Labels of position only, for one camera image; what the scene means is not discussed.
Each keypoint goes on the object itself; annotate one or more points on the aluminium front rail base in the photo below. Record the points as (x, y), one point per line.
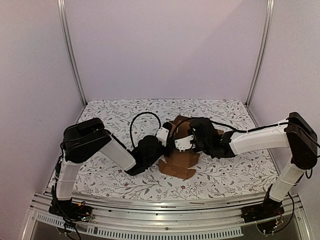
(205, 219)

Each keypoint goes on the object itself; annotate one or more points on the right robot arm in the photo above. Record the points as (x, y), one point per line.
(292, 136)

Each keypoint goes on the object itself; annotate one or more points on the aluminium frame post left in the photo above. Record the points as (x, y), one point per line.
(61, 5)

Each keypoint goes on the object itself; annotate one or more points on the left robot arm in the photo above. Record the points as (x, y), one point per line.
(82, 140)

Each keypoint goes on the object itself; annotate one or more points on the floral patterned table cloth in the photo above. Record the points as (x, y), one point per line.
(132, 120)

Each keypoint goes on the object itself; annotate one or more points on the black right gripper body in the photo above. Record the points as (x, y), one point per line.
(192, 133)

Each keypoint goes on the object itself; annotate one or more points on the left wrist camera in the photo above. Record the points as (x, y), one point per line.
(165, 134)

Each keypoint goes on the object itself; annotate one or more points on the aluminium frame post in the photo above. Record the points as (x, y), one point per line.
(270, 4)
(61, 5)

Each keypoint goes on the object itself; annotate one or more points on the aluminium frame post right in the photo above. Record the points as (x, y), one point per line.
(270, 4)

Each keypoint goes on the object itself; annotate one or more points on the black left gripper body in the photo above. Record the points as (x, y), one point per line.
(152, 160)

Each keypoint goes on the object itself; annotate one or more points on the brown cardboard box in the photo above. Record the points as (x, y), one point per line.
(181, 164)

